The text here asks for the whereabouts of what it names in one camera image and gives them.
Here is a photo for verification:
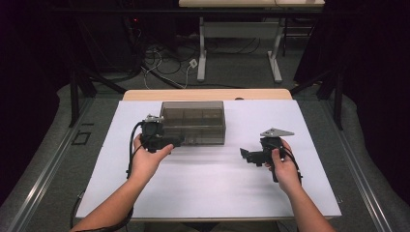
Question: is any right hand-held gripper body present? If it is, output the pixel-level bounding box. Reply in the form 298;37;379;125
248;128;295;184

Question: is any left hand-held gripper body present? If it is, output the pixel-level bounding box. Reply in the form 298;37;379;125
139;114;177;154

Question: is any smoky clear plastic drawer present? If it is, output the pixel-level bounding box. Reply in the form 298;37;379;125
162;138;225;146
161;107;225;134
162;132;225;140

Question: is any smoky clear drawer cabinet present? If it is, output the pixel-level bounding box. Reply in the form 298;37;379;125
160;101;226;146

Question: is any person's right hand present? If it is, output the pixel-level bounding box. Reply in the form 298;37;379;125
264;138;303;196

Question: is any white table mat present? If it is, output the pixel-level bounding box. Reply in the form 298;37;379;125
75;100;342;220

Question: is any wooden table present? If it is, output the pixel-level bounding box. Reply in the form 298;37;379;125
122;89;293;102

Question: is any floor socket plate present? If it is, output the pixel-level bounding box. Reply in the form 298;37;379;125
71;130;92;147

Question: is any black metal stand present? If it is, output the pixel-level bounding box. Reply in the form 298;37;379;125
289;69;344;131
68;62;129;129

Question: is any desk with white legs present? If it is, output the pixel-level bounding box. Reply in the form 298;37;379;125
178;0;327;84

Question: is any dark equipment with red light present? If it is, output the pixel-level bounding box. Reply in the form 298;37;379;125
80;13;143;73

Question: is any black metal crossbar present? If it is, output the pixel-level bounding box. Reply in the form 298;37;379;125
52;8;323;16

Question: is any dark curtain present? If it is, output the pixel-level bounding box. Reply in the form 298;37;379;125
0;0;81;207
293;0;410;204

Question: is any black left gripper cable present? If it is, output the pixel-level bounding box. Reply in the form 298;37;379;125
70;121;145;232

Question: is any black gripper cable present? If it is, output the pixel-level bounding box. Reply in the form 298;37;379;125
70;121;145;232
279;146;304;188

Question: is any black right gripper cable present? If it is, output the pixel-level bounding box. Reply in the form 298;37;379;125
279;146;304;188

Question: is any white floor cable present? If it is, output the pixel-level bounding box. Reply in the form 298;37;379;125
140;47;194;91

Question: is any tangle of black floor cables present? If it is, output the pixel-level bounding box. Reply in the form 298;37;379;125
143;37;263;90

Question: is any aluminium floor rail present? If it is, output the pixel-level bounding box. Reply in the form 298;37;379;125
323;100;395;232
6;96;96;232

